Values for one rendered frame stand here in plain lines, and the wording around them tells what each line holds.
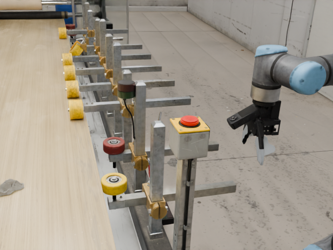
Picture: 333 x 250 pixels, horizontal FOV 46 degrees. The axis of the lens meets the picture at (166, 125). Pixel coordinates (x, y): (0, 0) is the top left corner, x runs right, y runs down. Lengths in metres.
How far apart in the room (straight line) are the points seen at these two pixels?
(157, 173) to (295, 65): 0.50
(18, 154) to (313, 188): 2.21
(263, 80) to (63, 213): 0.69
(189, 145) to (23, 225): 0.50
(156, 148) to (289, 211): 1.75
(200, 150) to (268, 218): 1.84
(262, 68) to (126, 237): 0.75
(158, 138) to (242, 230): 1.49
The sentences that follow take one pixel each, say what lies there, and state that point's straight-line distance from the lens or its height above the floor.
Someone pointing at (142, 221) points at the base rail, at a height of 0.70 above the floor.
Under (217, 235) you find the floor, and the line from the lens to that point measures 2.45.
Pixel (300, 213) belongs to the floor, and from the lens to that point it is 2.78.
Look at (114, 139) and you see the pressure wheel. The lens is 1.47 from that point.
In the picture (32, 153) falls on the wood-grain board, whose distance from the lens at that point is 1.43.
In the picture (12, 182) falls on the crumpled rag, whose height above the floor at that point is 0.91.
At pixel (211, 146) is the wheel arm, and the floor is 0.85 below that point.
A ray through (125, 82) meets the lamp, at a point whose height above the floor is 1.15.
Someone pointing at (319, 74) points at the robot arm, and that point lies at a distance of 1.14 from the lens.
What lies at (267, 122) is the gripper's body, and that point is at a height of 1.07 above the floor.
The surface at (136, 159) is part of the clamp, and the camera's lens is 1.42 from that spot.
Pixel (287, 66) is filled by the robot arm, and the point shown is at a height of 1.28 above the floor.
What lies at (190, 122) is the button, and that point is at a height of 1.23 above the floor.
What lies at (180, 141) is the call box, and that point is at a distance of 0.82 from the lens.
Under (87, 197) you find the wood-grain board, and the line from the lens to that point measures 1.17.
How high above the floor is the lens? 1.57
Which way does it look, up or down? 25 degrees down
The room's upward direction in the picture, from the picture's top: 2 degrees clockwise
